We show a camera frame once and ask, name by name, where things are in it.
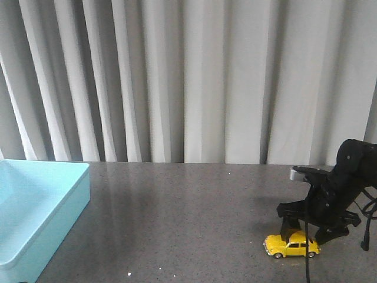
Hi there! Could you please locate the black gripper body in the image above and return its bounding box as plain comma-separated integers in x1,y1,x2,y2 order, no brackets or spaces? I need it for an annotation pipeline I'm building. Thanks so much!
277,139,372,227

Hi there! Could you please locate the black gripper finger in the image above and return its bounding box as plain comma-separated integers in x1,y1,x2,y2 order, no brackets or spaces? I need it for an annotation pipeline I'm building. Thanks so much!
280,216,302,241
315,226,349,245

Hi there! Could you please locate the yellow toy beetle car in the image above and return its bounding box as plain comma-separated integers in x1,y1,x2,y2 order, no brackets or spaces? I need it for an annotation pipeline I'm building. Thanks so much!
263,231,307,259

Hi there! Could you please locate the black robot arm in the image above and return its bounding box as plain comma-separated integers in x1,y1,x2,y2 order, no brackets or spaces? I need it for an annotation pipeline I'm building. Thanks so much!
277,139,376,245

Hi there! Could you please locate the light blue metal box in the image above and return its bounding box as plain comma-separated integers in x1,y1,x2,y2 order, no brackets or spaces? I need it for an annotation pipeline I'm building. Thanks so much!
1,159,90,282

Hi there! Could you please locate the grey pleated curtain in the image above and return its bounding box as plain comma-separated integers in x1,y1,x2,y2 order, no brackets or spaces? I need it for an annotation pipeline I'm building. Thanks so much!
1,1,376,165

